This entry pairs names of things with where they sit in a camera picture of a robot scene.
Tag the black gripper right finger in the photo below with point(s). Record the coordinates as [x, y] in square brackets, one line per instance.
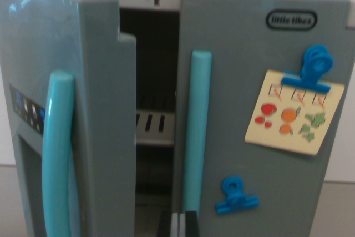
[192, 226]

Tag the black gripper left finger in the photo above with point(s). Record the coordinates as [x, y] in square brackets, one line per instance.
[164, 226]

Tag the grey slotted fridge shelf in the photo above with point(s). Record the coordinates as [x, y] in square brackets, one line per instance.
[155, 128]

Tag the small blue clip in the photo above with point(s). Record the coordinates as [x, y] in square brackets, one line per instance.
[235, 198]

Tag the cream shopping list card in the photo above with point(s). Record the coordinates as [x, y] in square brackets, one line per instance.
[291, 137]

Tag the black control panel sticker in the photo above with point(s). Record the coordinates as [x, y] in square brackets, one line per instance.
[27, 109]

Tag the large blue clip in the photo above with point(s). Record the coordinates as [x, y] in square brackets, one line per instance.
[313, 67]

